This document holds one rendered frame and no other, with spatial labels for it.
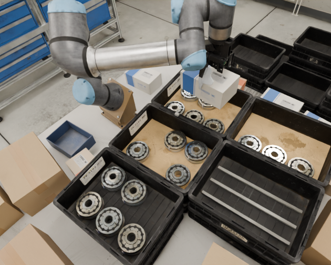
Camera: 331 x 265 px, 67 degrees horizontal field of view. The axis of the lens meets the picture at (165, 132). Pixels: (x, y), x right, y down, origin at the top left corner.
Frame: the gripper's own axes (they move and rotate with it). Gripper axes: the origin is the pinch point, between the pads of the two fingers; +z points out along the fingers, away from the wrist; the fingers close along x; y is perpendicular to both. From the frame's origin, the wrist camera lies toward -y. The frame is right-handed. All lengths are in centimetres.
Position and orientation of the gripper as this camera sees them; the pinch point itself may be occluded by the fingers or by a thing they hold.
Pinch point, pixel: (209, 78)
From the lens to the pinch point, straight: 104.4
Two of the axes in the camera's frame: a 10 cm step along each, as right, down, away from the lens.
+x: 6.6, -6.3, 4.2
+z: 0.6, 6.0, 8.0
